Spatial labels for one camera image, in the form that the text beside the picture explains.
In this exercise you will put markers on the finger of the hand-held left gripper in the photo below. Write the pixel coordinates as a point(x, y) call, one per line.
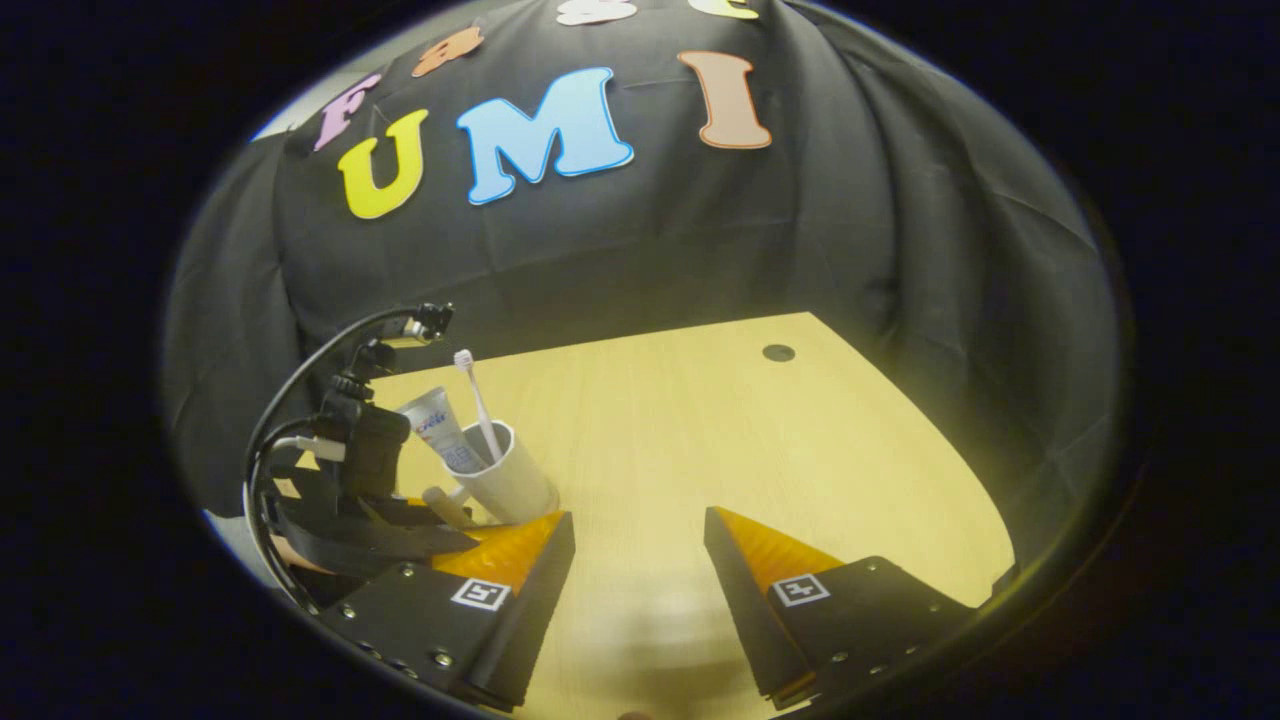
point(420, 535)

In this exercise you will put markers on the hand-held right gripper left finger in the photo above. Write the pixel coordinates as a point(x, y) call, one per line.
point(540, 600)

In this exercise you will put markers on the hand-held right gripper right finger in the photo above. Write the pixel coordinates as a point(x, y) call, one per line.
point(740, 600)

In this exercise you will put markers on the white toothpaste tube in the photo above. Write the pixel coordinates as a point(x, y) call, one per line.
point(440, 425)

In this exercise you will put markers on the white toothbrush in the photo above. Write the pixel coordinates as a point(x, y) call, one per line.
point(478, 400)

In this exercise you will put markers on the wooden desktop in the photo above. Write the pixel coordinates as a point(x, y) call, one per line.
point(750, 450)

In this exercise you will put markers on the black backdrop cloth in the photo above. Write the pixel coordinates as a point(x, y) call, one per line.
point(900, 250)

